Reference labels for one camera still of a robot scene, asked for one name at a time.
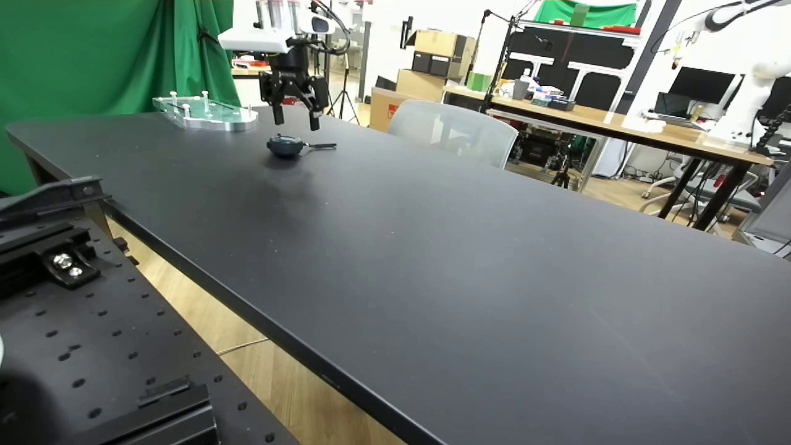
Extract cardboard box with red print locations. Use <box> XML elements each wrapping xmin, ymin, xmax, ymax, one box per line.
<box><xmin>367</xmin><ymin>84</ymin><xmax>416</xmax><ymax>133</ymax></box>

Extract black computer monitor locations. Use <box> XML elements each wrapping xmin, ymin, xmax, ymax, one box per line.
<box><xmin>666</xmin><ymin>64</ymin><xmax>739</xmax><ymax>119</ymax></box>

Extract thin grey tripod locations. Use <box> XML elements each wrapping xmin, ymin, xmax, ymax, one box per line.
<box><xmin>324</xmin><ymin>46</ymin><xmax>364</xmax><ymax>127</ymax></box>

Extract stacked cardboard boxes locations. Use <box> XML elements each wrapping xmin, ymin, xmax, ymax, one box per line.
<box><xmin>408</xmin><ymin>28</ymin><xmax>479</xmax><ymax>84</ymax></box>

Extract long wooden desk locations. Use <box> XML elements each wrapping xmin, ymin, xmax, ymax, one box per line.
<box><xmin>443</xmin><ymin>79</ymin><xmax>780</xmax><ymax>233</ymax></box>

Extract black perforated breadboard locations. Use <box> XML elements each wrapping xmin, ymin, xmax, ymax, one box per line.
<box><xmin>0</xmin><ymin>215</ymin><xmax>301</xmax><ymax>445</ymax></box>

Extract black clamp with silver screws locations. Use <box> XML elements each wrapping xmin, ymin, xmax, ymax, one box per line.
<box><xmin>39</xmin><ymin>241</ymin><xmax>105</xmax><ymax>291</ymax></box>

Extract green curtain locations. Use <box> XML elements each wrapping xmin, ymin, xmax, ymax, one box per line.
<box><xmin>0</xmin><ymin>0</ymin><xmax>242</xmax><ymax>197</ymax></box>

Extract black metal rail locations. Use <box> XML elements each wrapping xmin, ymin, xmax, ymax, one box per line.
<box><xmin>0</xmin><ymin>173</ymin><xmax>112</xmax><ymax>249</ymax></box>

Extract green cloth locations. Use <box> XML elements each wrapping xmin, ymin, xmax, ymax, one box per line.
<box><xmin>531</xmin><ymin>0</ymin><xmax>642</xmax><ymax>32</ymax></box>

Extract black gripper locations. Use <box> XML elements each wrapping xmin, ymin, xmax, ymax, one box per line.
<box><xmin>257</xmin><ymin>38</ymin><xmax>335</xmax><ymax>133</ymax></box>

